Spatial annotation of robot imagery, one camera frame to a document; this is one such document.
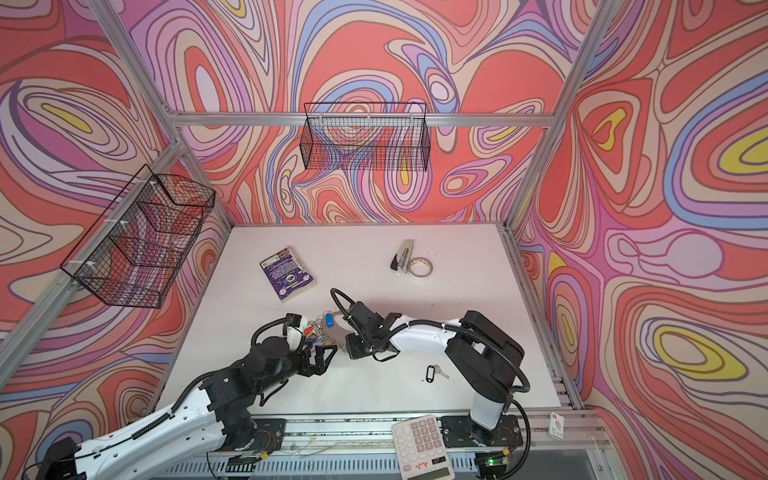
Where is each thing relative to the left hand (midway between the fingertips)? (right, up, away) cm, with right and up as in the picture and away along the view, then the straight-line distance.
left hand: (331, 346), depth 77 cm
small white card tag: (+57, -19, -4) cm, 60 cm away
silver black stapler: (+20, +22, +28) cm, 41 cm away
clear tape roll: (+27, +19, +30) cm, 45 cm away
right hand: (+6, -5, +9) cm, 12 cm away
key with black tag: (+27, -9, +7) cm, 29 cm away
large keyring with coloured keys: (-7, 0, +13) cm, 15 cm away
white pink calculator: (+23, -23, -7) cm, 33 cm away
